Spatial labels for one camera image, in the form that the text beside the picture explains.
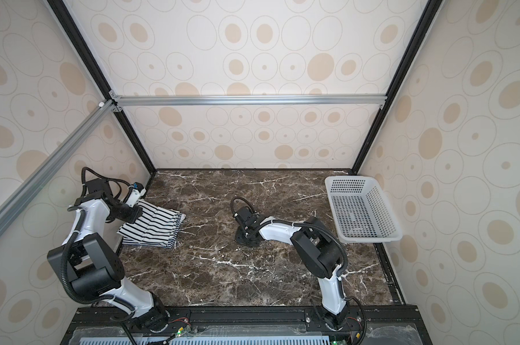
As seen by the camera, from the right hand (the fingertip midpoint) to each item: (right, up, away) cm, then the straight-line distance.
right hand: (245, 239), depth 94 cm
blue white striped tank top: (-38, +6, -3) cm, 38 cm away
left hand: (-42, +14, -7) cm, 45 cm away
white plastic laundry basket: (+55, +12, +9) cm, 57 cm away
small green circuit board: (-20, -25, -23) cm, 39 cm away
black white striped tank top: (-38, +6, -3) cm, 38 cm away
